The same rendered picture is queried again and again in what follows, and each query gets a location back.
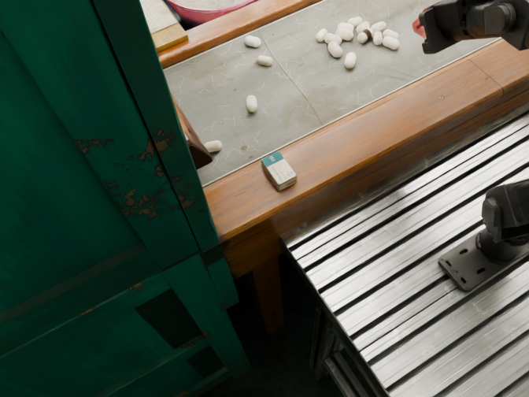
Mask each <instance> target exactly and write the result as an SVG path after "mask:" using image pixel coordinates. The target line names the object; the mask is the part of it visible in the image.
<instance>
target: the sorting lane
mask: <svg viewBox="0 0 529 397"><path fill-rule="evenodd" d="M438 1H440V0H323V1H321V2H318V3H316V4H314V5H311V6H309V7H306V8H304V9H302V10H299V11H297V12H296V13H292V14H291V15H288V16H286V17H283V18H281V19H279V20H276V21H274V22H272V23H270V24H267V25H265V26H263V27H261V28H258V29H256V30H254V31H251V32H249V33H246V34H245V35H241V36H239V37H238V38H235V39H233V40H231V41H228V42H226V43H223V44H221V45H219V46H216V47H214V48H212V49H210V50H207V51H205V52H203V53H201V54H198V55H196V56H193V57H192V58H189V59H187V60H185V61H181V62H180V63H178V64H175V65H173V66H170V67H168V68H166V69H163V71H164V74H165V78H166V80H167V83H168V87H169V90H170V91H171V93H172V95H173V97H174V99H175V100H176V103H177V105H178V106H179V107H180V109H181V110H182V111H183V113H184V115H185V117H186V118H187V119H188V121H189V122H190V124H191V126H192V128H193V129H194V130H195V132H196V133H197V135H198V137H199V138H200V140H201V141H202V144H203V145H205V144H206V143H207V142H212V141H216V140H218V141H220V142H221V143H222V148H221V149H220V150H218V151H213V152H209V153H210V154H211V156H212V159H213V161H212V162H211V163H209V164H208V165H205V166H203V167H201V168H200V169H197V172H198V176H199V179H200V181H201V184H202V188H204V187H206V186H208V185H210V184H212V183H214V182H216V181H218V180H220V179H222V178H224V177H226V176H228V175H230V174H232V173H234V172H236V171H238V170H240V169H242V168H244V167H246V166H248V165H250V164H252V163H254V162H256V161H258V160H260V159H262V158H264V157H266V156H268V155H270V154H272V153H274V152H276V151H278V150H280V149H282V148H284V147H286V146H288V145H290V144H292V143H294V142H296V141H298V140H300V139H302V138H304V137H306V136H307V135H310V134H312V133H314V132H316V131H318V130H320V129H322V128H324V127H327V126H328V125H330V124H333V123H335V122H336V121H339V120H341V119H342V118H344V117H347V116H349V115H350V114H352V113H355V112H357V111H358V110H360V109H363V108H365V107H366V106H369V105H371V104H372V103H374V102H377V101H379V100H380V99H382V98H385V97H387V96H388V95H391V94H393V93H394V92H396V91H399V90H401V89H402V88H404V87H407V86H409V85H410V84H412V83H415V82H416V81H418V80H421V79H423V78H424V77H426V76H429V75H431V74H432V73H434V72H437V71H438V70H440V69H443V68H445V67H446V66H448V65H451V64H453V63H454V62H456V61H459V60H460V59H462V58H465V57H467V56H468V55H470V54H473V53H475V52H476V51H478V50H481V49H482V48H484V47H486V46H489V45H490V44H492V43H495V42H497V41H498V40H500V39H502V37H501V38H490V39H471V40H462V41H460V42H459V43H456V44H454V45H452V46H450V47H448V48H446V49H444V50H441V51H439V52H438V53H436V54H425V53H424V51H423V47H422V43H423V42H424V38H423V37H422V36H420V35H418V34H416V33H415V32H414V31H413V28H412V23H413V22H414V21H415V20H416V19H417V18H418V17H419V14H420V13H422V12H423V10H424V8H426V7H427V6H429V5H431V4H434V3H436V2H438ZM355 17H361V18H362V20H363V21H362V23H363V22H364V21H367V22H368V23H369V25H370V27H369V28H371V27H372V25H373V24H377V23H379V22H380V21H382V22H384V23H385V24H386V29H385V30H387V29H390V30H391V31H393V32H397V33H398V41H399V43H400V46H399V48H398V49H396V50H392V49H391V48H389V47H386V46H384V45H383V42H382V43H381V44H380V45H375V44H374V42H373V36H372V37H371V38H370V40H368V41H367V42H365V43H359V42H358V40H357V36H358V35H359V34H358V33H357V27H354V28H353V38H352V39H351V40H349V41H346V40H344V39H342V42H341V44H340V45H339V46H340V47H341V48H342V56H341V57H339V58H335V57H333V55H332V54H331V53H330V52H329V50H328V49H327V46H328V43H326V42H325V41H324V40H323V41H321V42H318V41H317V40H316V35H317V33H318V32H319V31H320V30H321V29H326V30H327V33H331V34H333V35H334V34H335V31H336V30H337V29H338V24H340V23H347V22H348V20H349V19H351V18H355ZM385 30H384V31H385ZM384 31H382V32H381V33H382V37H383V32H384ZM248 35H251V36H253V37H258V38H259V39H260V40H261V45H260V46H259V47H253V46H247V45H246V44H245V42H244V39H245V38H246V37H247V36H248ZM383 38H384V37H383ZM350 52H353V53H355V54H356V56H357V58H356V61H355V65H354V67H353V68H351V69H348V68H346V67H345V65H344V63H345V60H346V55H347V54H348V53H350ZM261 55H262V56H266V57H270V58H271V59H272V64H271V65H270V66H267V65H260V64H258V63H257V58H258V57H259V56H261ZM249 95H253V96H255V97H256V99H257V110H256V111H255V112H252V113H251V112H250V111H248V109H247V108H246V98H247V97H248V96H249Z"/></svg>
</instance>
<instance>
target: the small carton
mask: <svg viewBox="0 0 529 397"><path fill-rule="evenodd" d="M261 166H262V167H263V169H264V170H265V172H266V173H267V174H268V176H269V177H270V179H271V180H272V182H273V183H274V185H275V186H276V187H277V189H278V190H279V191H281V190H283V189H284V188H286V187H289V186H290V185H292V184H294V183H296V182H297V175H296V173H295V172H294V170H293V169H292V168H291V167H290V165H289V164H288V163H287V161H286V160H285V158H284V157H283V156H282V154H281V153H280V152H279V151H276V152H275V153H273V154H270V155H269V156H267V157H265V158H262V159H261Z"/></svg>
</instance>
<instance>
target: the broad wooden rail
mask: <svg viewBox="0 0 529 397"><path fill-rule="evenodd" d="M527 101H529V49H528V50H521V51H519V50H517V49H516V48H515V47H514V46H512V45H511V44H509V43H507V42H506V41H505V40H504V39H500V40H498V41H497V42H495V43H492V44H490V45H489V46H486V47H484V48H482V49H481V50H478V51H476V52H475V53H473V54H470V55H468V56H467V57H465V58H462V59H460V60H459V61H456V62H454V63H453V64H451V65H448V66H446V67H445V68H443V69H440V70H438V71H437V72H434V73H432V74H431V75H429V76H426V77H424V78H423V79H421V80H418V81H416V82H415V83H412V84H410V85H409V86H407V87H404V88H402V89H401V90H399V91H396V92H394V93H393V94H391V95H388V96H387V97H385V98H382V99H380V100H379V101H377V102H374V103H372V104H371V105H369V106H366V107H365V108H363V109H360V110H358V111H357V112H355V113H352V114H350V115H349V116H347V117H344V118H342V119H341V120H339V121H336V122H335V123H333V124H330V125H328V126H327V127H324V128H322V129H320V130H318V131H316V132H314V133H312V134H310V135H307V136H306V137H304V138H302V139H300V140H298V141H296V142H294V143H292V144H290V145H288V146H286V147H284V148H282V149H280V150H279V152H280V153H281V154H282V156H283V157H284V158H285V160H286V161H287V163H288V164H289V165H290V167H291V168H292V169H293V170H294V172H295V173H296V175H297V182H296V183H294V184H292V185H290V186H289V187H286V188H284V189H283V190H281V191H279V190H278V189H277V187H276V186H275V185H274V183H273V182H272V180H271V179H270V177H269V176H268V174H267V173H266V172H265V170H264V169H263V167H262V166H261V160H258V161H256V162H254V163H252V164H250V165H248V166H246V167H244V168H242V169H240V170H238V171H236V172H234V173H232V174H230V175H228V176H226V177H224V178H222V179H220V180H218V181H216V182H214V183H212V184H210V185H208V186H206V187H204V188H203V191H204V193H205V197H206V201H207V203H208V206H209V210H210V213H211V215H212V218H213V222H214V224H215V227H216V231H217V235H218V237H219V241H220V244H221V246H222V249H223V252H224V255H225V259H226V262H227V264H228V267H229V269H230V272H231V276H232V279H233V280H236V279H238V278H239V277H241V276H243V275H245V274H247V273H248V272H250V271H252V270H254V269H256V268H257V267H259V266H261V265H263V264H264V263H266V262H269V261H270V260H272V259H273V258H276V257H278V256H279V255H281V254H283V253H284V252H283V250H282V248H281V247H280V245H279V236H281V235H282V234H283V233H285V232H288V231H290V230H291V229H292V228H295V227H297V226H299V225H300V224H303V223H304V222H306V221H308V220H310V219H311V218H313V217H315V216H317V215H319V214H320V213H323V212H324V211H326V210H328V209H330V208H331V207H333V206H336V205H337V204H339V203H340V202H343V201H345V200H347V199H348V198H350V197H352V196H354V195H355V194H357V193H359V192H361V191H363V190H364V189H366V188H368V187H371V186H372V185H374V184H376V183H378V182H380V181H381V180H383V179H385V178H387V177H388V176H391V175H393V174H394V173H396V172H398V171H400V170H402V169H403V168H405V167H407V166H409V165H411V164H412V163H414V162H416V161H419V160H420V159H421V158H424V157H426V156H428V155H429V154H431V153H433V152H435V151H437V150H438V149H440V148H442V147H444V146H446V145H448V144H449V143H451V142H453V141H455V140H457V139H459V138H460V137H462V136H464V135H467V134H468V133H469V132H472V131H474V130H476V129H477V128H479V127H481V126H483V125H484V124H486V123H488V122H490V121H492V120H494V119H495V118H497V117H500V116H501V115H503V114H504V113H507V112H508V111H510V110H512V109H514V108H516V107H517V106H520V105H522V104H523V103H525V102H527Z"/></svg>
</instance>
